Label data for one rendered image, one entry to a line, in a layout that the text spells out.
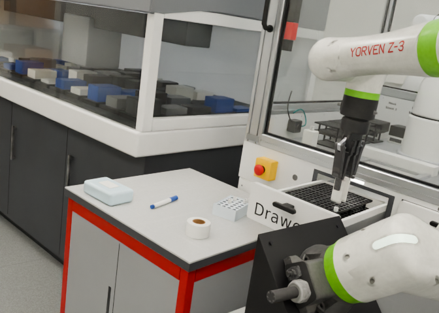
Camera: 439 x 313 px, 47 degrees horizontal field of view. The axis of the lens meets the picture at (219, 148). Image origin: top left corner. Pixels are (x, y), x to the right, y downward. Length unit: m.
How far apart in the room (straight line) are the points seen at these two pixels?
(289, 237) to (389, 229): 0.23
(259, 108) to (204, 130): 0.44
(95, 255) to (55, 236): 1.10
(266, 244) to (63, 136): 1.74
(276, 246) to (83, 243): 0.87
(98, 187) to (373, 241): 0.97
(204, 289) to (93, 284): 0.45
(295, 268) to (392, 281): 0.18
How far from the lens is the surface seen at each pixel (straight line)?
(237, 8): 2.25
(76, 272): 1.81
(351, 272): 0.97
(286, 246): 1.05
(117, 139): 2.09
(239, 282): 1.55
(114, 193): 1.61
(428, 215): 1.57
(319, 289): 0.99
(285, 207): 1.36
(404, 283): 0.94
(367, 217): 1.54
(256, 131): 1.87
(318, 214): 1.35
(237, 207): 1.63
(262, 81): 1.85
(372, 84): 1.34
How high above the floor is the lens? 1.36
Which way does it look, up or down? 14 degrees down
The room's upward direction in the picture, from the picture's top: 8 degrees clockwise
